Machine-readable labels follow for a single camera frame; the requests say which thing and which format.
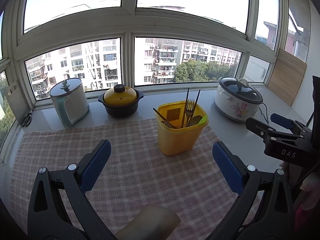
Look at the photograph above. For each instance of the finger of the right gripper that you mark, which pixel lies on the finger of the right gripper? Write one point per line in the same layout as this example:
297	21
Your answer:
259	128
281	121

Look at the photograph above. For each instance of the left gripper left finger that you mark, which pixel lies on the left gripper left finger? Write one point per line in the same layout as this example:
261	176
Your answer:
59	208

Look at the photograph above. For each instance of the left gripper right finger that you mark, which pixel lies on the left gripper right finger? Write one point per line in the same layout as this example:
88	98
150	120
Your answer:
263	208

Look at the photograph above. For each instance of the metal spoon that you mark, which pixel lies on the metal spoon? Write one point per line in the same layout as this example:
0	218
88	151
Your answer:
195	120

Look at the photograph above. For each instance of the metal fork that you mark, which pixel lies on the metal fork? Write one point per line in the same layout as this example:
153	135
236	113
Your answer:
189	111

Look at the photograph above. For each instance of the green plastic spoon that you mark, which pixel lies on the green plastic spoon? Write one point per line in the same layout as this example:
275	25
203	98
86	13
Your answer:
204	119

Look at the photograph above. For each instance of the right gloved hand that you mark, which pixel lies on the right gloved hand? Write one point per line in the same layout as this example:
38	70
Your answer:
308	197

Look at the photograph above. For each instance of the white floral rice cooker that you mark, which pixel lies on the white floral rice cooker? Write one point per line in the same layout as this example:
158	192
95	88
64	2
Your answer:
236	99

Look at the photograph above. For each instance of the wooden cutting board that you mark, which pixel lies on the wooden cutting board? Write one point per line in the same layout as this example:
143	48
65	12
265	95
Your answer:
287	76

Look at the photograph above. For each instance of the yellow plastic utensil container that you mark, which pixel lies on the yellow plastic utensil container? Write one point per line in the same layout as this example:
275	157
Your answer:
175	141

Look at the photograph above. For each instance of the pink checkered cloth mat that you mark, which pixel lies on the pink checkered cloth mat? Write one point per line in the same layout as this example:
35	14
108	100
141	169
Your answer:
136	174

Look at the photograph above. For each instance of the black scissors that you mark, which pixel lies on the black scissors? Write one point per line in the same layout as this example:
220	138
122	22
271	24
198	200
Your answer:
27	119

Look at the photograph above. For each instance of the white cutting board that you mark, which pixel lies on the white cutting board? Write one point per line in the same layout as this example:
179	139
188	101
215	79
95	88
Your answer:
17	101

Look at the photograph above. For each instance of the black pot yellow lid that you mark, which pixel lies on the black pot yellow lid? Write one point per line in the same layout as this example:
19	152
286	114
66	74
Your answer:
121	101

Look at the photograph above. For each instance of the beige handle grip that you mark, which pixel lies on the beige handle grip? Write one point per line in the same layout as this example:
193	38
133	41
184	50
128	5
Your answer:
152	222

